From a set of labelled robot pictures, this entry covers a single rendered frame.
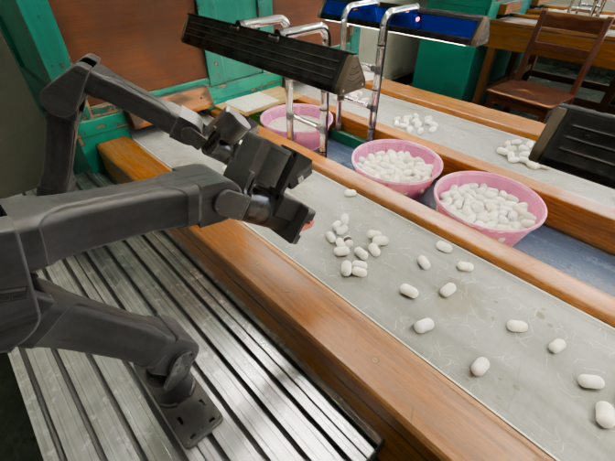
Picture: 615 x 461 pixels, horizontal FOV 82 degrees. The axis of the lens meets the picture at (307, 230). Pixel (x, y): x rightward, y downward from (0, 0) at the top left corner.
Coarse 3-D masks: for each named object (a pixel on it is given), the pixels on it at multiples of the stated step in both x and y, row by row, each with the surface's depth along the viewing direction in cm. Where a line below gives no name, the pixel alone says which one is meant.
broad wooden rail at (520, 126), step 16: (368, 80) 163; (384, 80) 163; (400, 96) 151; (416, 96) 147; (432, 96) 148; (448, 112) 138; (464, 112) 135; (480, 112) 135; (496, 112) 135; (496, 128) 128; (512, 128) 124; (528, 128) 123
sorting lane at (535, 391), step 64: (320, 192) 97; (320, 256) 78; (384, 256) 78; (448, 256) 78; (384, 320) 65; (448, 320) 65; (576, 320) 65; (512, 384) 56; (576, 384) 56; (576, 448) 49
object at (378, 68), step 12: (372, 0) 115; (348, 12) 109; (384, 12) 101; (396, 12) 101; (408, 12) 106; (384, 24) 101; (384, 36) 103; (384, 48) 105; (372, 84) 113; (372, 96) 115; (336, 108) 129; (372, 108) 117; (336, 120) 131; (372, 120) 120; (336, 132) 134; (348, 132) 133; (372, 132) 122; (348, 144) 132; (360, 144) 128
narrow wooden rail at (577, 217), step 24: (360, 120) 129; (432, 144) 114; (456, 168) 108; (480, 168) 102; (504, 168) 102; (552, 192) 93; (552, 216) 94; (576, 216) 90; (600, 216) 86; (600, 240) 88
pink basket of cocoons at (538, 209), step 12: (444, 180) 98; (456, 180) 100; (468, 180) 101; (480, 180) 101; (492, 180) 100; (504, 180) 98; (516, 192) 96; (528, 192) 93; (528, 204) 93; (540, 204) 89; (456, 216) 84; (540, 216) 87; (480, 228) 81; (528, 228) 81; (516, 240) 85
